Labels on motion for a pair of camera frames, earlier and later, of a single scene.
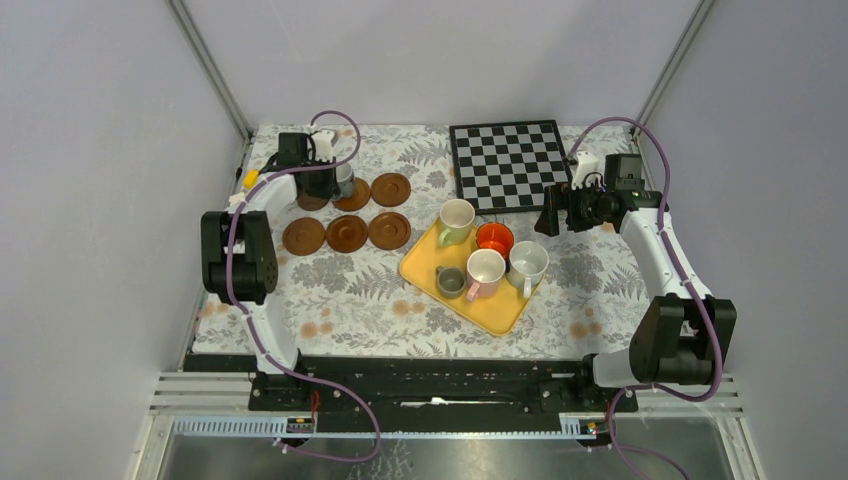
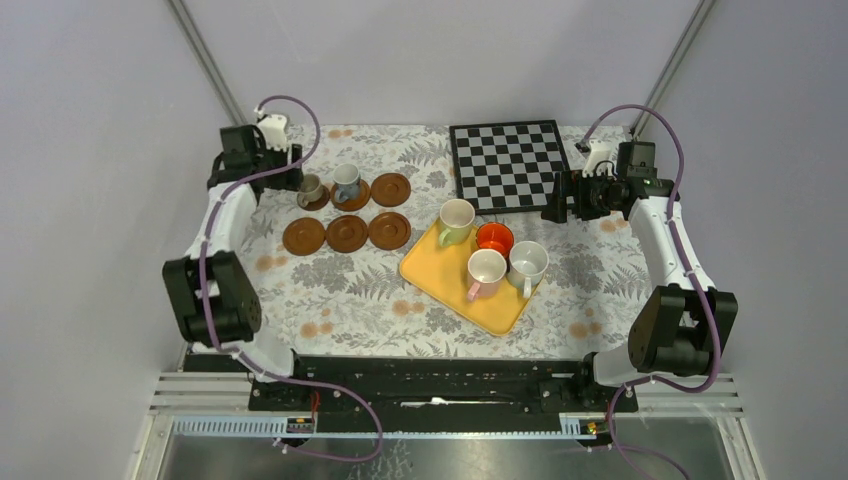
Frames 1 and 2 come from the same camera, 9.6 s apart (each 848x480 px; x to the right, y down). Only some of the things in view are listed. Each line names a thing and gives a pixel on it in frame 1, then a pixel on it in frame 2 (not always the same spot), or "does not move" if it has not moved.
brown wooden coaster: (390, 189) does not move
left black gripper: (329, 188) → (289, 179)
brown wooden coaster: (303, 236) does not move
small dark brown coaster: (311, 203) does not move
